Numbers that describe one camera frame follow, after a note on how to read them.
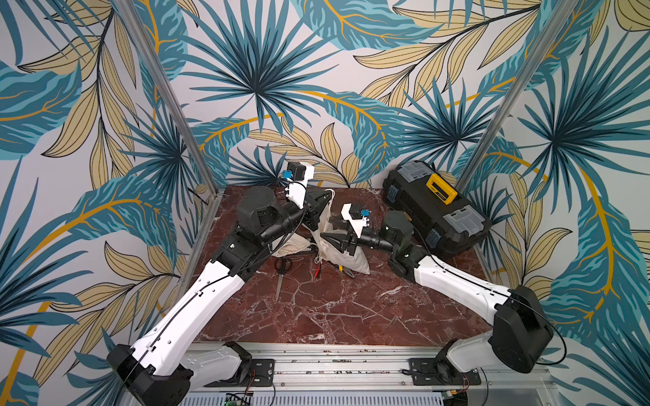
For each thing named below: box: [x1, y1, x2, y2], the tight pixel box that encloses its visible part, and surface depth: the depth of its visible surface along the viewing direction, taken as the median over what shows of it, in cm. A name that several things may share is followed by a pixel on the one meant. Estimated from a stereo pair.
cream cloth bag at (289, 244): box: [269, 232, 312, 258], surface depth 94 cm
